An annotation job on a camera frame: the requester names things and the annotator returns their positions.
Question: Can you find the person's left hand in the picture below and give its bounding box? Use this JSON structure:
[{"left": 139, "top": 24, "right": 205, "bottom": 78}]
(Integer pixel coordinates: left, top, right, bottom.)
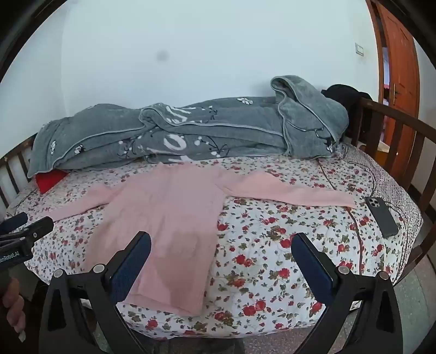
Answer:
[{"left": 0, "top": 277, "right": 27, "bottom": 341}]

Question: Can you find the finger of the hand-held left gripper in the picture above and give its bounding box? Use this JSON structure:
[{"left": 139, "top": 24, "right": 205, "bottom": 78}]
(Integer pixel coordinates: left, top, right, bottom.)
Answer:
[
  {"left": 0, "top": 216, "right": 54, "bottom": 246},
  {"left": 0, "top": 212, "right": 28, "bottom": 235}
]

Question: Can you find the black cable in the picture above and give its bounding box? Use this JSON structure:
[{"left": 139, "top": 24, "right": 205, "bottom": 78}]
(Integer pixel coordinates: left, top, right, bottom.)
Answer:
[{"left": 317, "top": 143, "right": 409, "bottom": 218}]

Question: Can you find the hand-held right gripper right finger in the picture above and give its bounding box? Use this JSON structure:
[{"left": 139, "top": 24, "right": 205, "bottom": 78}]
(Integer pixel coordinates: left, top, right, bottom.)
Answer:
[{"left": 291, "top": 232, "right": 404, "bottom": 354}]

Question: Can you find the red cloth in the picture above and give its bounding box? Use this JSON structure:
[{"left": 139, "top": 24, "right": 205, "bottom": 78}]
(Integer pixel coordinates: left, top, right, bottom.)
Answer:
[{"left": 36, "top": 169, "right": 69, "bottom": 194}]

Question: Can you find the dark smartphone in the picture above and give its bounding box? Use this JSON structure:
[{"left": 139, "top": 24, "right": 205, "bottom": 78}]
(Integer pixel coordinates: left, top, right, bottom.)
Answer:
[{"left": 364, "top": 196, "right": 399, "bottom": 238}]

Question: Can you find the black garment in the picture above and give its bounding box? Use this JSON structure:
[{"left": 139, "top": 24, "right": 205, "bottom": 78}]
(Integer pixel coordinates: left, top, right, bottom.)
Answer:
[{"left": 322, "top": 84, "right": 373, "bottom": 144}]

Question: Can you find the pink ribbed sweater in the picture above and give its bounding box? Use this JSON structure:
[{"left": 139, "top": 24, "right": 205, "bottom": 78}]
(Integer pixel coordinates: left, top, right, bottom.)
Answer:
[{"left": 51, "top": 161, "right": 358, "bottom": 317}]

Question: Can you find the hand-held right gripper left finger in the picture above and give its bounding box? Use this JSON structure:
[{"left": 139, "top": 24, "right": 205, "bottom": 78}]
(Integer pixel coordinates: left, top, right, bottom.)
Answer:
[{"left": 38, "top": 231, "right": 161, "bottom": 354}]

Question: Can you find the grey printed blanket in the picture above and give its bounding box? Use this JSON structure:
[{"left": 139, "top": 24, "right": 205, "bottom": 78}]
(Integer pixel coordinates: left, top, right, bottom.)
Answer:
[{"left": 27, "top": 75, "right": 350, "bottom": 178}]

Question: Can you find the floral bed sheet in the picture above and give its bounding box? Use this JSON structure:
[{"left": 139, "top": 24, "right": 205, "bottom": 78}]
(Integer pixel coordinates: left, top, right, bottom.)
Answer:
[{"left": 7, "top": 143, "right": 423, "bottom": 341}]

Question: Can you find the wooden bed frame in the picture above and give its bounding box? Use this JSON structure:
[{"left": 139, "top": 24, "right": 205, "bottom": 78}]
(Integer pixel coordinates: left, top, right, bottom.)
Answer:
[{"left": 0, "top": 97, "right": 436, "bottom": 273}]

